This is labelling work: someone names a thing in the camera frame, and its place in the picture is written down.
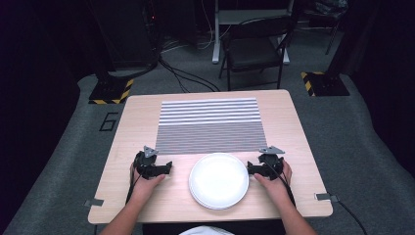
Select person's white clothing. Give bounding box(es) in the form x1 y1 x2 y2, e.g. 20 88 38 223
178 225 236 235

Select striped grey placemat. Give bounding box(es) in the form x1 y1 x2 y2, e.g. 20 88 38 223
155 97 268 156

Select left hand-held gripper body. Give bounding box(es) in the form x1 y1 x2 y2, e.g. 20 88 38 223
133 145 161 180

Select white plate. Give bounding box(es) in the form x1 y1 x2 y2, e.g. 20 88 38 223
188 152 251 209
190 190 245 211

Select grey tape strip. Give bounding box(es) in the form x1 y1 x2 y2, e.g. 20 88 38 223
314 192 341 204
83 198 105 208

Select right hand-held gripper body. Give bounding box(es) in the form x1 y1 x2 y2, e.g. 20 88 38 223
257 145 286 181

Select black equipment cabinet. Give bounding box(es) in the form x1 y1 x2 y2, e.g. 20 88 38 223
87 0 162 72

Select black stand base striped edge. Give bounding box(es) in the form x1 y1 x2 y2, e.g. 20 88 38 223
88 77 135 106
300 70 351 98

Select person's right hand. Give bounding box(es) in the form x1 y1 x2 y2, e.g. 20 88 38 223
253 159 294 201

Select left hand-held gripper cable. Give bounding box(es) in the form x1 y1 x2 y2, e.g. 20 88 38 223
124 173 143 206

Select white desk frame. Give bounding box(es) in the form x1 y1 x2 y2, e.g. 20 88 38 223
210 0 295 66

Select hand-held gripper cable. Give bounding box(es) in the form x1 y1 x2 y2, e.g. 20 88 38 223
264 160 298 208
124 173 143 206

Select black folding chair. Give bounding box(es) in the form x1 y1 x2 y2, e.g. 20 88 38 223
217 15 298 91

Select black cable at table edge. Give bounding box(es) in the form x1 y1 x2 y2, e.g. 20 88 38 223
336 198 369 235

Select right hand-held gripper cable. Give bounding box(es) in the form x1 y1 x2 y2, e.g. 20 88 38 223
264 160 298 208

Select dark chair with clutter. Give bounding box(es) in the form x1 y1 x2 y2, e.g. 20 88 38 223
304 0 349 56

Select black floor cables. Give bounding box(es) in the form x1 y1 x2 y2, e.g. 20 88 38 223
158 55 221 94

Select person's left hand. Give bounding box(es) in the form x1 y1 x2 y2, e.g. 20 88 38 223
129 162 167 201

